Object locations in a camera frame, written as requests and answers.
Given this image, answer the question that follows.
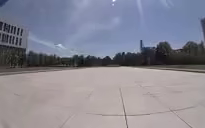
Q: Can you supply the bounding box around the dark tower structure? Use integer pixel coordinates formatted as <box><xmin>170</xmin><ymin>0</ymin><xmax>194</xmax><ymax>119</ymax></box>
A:
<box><xmin>138</xmin><ymin>39</ymin><xmax>156</xmax><ymax>55</ymax></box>

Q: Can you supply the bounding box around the large white multi-storey building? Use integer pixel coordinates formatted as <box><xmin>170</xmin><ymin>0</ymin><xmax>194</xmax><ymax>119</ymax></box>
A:
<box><xmin>0</xmin><ymin>16</ymin><xmax>30</xmax><ymax>70</ymax></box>

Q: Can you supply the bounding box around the row of trees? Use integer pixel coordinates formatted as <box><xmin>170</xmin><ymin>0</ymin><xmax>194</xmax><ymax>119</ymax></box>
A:
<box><xmin>24</xmin><ymin>40</ymin><xmax>205</xmax><ymax>68</ymax></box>

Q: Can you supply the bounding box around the pale concrete slab pavement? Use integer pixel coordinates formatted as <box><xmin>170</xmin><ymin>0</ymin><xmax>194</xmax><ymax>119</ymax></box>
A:
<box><xmin>0</xmin><ymin>65</ymin><xmax>205</xmax><ymax>128</ymax></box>

